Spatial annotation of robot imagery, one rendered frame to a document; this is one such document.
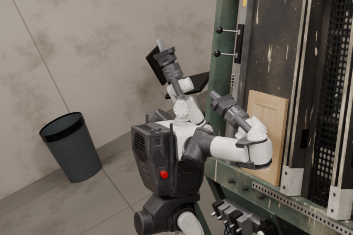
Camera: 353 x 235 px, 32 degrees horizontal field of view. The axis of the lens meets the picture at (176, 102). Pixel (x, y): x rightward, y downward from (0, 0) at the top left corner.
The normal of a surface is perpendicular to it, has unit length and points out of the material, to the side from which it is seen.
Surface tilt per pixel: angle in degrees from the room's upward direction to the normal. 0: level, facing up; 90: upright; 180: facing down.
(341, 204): 90
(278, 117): 60
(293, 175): 90
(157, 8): 90
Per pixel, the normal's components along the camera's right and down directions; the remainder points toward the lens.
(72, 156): 0.18, 0.36
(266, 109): -0.90, -0.03
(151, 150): 0.43, 0.16
